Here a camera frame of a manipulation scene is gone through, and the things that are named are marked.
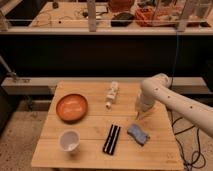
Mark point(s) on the dark bowl on shelf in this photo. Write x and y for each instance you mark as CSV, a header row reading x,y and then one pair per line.
x,y
122,19

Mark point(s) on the white plastic cup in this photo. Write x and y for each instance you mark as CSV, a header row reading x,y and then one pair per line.
x,y
69,141

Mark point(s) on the black rectangular case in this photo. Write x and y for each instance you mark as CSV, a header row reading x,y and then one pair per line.
x,y
111,141

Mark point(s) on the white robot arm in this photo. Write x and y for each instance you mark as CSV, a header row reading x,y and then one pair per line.
x,y
156,88

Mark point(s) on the orange crate on shelf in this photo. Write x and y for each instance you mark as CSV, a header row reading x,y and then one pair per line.
x,y
163,17

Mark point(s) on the orange ceramic bowl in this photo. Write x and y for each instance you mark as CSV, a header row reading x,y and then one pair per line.
x,y
72,107

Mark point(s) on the metal clamp on rail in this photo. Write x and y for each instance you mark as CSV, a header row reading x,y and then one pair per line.
x,y
12,74

